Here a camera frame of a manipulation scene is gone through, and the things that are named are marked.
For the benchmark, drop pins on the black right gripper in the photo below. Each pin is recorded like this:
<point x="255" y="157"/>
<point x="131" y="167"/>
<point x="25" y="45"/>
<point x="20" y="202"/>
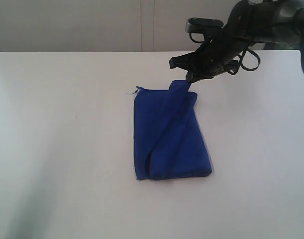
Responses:
<point x="222" y="51"/>

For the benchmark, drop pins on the beige wall panel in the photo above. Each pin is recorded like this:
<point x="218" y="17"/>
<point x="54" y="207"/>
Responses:
<point x="102" y="25"/>

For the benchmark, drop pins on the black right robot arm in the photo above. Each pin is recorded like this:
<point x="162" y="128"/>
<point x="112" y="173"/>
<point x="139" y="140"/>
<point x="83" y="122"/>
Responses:
<point x="280" y="21"/>

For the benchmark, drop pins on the blue towel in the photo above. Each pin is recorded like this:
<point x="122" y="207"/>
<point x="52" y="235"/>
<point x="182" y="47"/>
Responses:
<point x="167" y="139"/>

